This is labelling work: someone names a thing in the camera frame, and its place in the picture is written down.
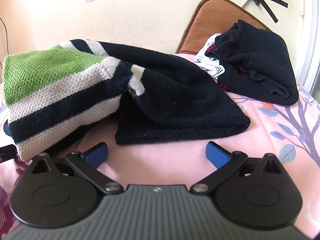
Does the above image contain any green white navy striped sweater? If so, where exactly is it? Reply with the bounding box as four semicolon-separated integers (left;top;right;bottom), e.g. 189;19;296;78
3;40;250;162

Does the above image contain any pink floral bed sheet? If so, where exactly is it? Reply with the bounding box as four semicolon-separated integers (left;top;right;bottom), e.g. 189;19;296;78
0;52;320;239

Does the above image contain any white patterned garment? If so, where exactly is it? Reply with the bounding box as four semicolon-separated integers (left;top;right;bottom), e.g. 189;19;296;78
193;33;225;80

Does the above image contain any black folded garment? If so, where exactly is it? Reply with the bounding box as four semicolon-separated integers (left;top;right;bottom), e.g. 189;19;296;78
205;20;299;106

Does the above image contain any brown perforated headboard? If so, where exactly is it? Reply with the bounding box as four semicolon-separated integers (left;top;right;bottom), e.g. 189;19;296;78
176;0;268;55

